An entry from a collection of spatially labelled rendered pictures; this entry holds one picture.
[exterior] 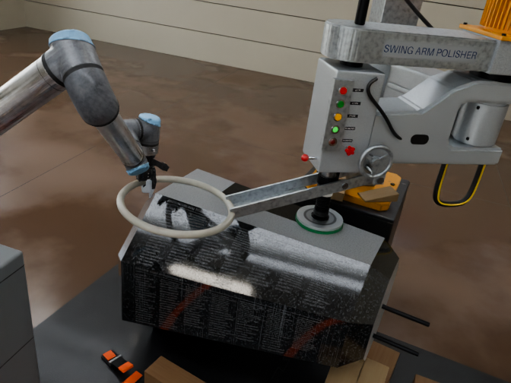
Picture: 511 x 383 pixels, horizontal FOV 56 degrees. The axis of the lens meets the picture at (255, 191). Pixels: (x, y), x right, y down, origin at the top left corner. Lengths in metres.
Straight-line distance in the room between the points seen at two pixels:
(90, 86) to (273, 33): 7.08
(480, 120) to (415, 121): 0.32
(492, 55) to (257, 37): 6.60
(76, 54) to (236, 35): 7.22
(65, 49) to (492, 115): 1.67
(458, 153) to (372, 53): 0.64
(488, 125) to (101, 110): 1.58
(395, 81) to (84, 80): 1.61
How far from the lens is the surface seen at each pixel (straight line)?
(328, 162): 1.94
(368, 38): 1.84
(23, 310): 2.13
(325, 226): 2.13
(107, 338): 2.77
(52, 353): 2.75
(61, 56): 1.47
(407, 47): 1.92
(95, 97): 1.41
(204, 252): 2.12
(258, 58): 8.51
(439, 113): 2.10
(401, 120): 2.02
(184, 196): 2.28
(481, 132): 2.27
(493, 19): 2.20
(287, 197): 2.02
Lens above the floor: 1.96
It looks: 27 degrees down
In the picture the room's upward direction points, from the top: 7 degrees clockwise
